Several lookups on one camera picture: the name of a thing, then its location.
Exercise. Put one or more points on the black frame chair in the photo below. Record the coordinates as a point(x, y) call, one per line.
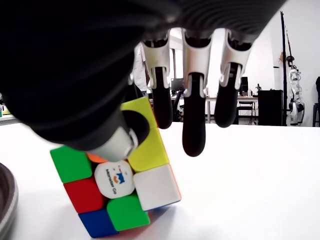
point(243, 108)

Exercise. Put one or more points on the black computer monitor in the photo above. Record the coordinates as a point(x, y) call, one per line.
point(177, 84)

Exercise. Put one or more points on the black computer tower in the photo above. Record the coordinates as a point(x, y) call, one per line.
point(244, 86)

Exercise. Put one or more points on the black gantry pole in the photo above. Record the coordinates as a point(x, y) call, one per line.
point(283, 75)

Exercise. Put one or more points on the multicolour Rubik's cube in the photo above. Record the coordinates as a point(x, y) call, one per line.
point(117, 185)

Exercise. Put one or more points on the round dark brown plate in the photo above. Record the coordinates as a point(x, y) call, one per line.
point(7, 195)

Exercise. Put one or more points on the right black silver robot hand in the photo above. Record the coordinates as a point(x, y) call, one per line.
point(75, 62)

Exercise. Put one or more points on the white silver humanoid robot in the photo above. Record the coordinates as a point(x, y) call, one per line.
point(297, 107)

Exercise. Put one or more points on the white bench desk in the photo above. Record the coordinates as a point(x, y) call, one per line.
point(10, 119)

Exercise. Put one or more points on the person in white shirt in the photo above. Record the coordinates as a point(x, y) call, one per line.
point(140, 70)

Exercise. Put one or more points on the black monitor panel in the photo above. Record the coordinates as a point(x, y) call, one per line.
point(271, 107)

